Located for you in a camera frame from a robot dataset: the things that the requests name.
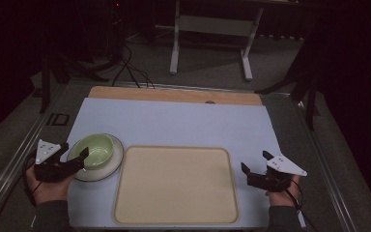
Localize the green bowl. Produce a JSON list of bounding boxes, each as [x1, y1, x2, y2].
[[73, 132, 115, 171]]

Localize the dark tripod stand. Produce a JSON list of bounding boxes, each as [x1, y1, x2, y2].
[[254, 32, 323, 131]]

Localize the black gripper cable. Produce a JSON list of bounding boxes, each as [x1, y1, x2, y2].
[[283, 178, 318, 232], [21, 151, 44, 208]]

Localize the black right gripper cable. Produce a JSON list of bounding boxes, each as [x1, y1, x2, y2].
[[283, 178, 318, 232]]

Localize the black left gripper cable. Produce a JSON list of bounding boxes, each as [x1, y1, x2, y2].
[[21, 151, 44, 208]]

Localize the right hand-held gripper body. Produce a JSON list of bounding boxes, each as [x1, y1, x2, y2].
[[246, 154, 308, 193]]

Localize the white plate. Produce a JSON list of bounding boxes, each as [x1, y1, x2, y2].
[[67, 132, 125, 183]]

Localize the person's left hand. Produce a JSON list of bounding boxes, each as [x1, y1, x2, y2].
[[25, 163, 76, 206]]

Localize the person's right hand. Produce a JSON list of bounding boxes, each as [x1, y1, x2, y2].
[[265, 175, 301, 208]]

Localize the white metal desk frame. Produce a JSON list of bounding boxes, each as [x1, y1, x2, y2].
[[168, 0, 265, 82]]

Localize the metal floor rail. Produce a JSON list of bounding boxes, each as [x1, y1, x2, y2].
[[289, 96, 358, 232], [0, 83, 69, 223]]

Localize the black floor cables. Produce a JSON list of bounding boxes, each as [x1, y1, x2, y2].
[[110, 42, 156, 90]]

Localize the beige tray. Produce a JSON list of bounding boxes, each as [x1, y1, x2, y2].
[[112, 145, 240, 226]]

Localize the light blue table mat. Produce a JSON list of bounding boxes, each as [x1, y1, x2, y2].
[[67, 97, 307, 230]]

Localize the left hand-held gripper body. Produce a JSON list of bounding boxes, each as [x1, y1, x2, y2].
[[33, 138, 85, 183]]

